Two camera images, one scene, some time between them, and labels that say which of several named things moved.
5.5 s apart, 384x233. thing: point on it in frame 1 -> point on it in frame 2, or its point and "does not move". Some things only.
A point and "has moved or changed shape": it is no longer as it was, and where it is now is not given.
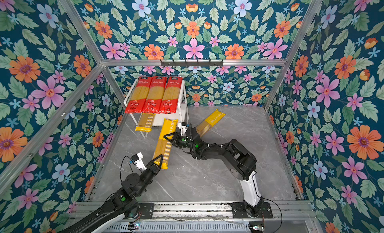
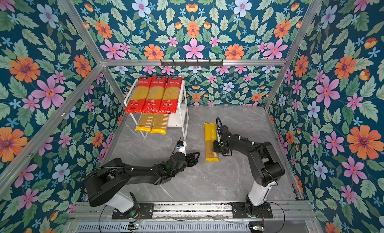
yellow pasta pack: x=163 y=146 -> x=160 y=123
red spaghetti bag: x=137 y=101 does not move
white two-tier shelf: x=181 y=115 does not move
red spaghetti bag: x=170 y=99 does not move
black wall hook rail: x=210 y=63 does not move
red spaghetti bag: x=154 y=100 does not move
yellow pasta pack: x=214 y=119 has moved or changed shape
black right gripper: x=177 y=138 -> x=215 y=149
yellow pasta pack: x=145 y=122 does not move
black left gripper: x=153 y=169 -> x=191 y=158
